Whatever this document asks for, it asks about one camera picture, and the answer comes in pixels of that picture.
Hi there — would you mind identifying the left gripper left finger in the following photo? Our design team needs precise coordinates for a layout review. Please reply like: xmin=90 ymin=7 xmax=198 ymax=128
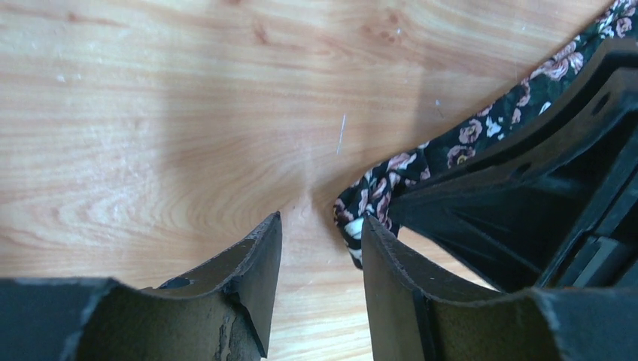
xmin=1 ymin=212 xmax=282 ymax=360

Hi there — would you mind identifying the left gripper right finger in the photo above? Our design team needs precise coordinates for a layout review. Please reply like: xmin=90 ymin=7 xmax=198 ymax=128
xmin=362 ymin=216 xmax=637 ymax=360

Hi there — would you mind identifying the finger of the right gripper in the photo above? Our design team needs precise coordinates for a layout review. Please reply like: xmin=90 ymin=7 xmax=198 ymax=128
xmin=389 ymin=38 xmax=637 ymax=293

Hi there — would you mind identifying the black pink rose tie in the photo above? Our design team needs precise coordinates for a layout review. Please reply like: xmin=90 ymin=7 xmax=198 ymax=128
xmin=333 ymin=1 xmax=637 ymax=269

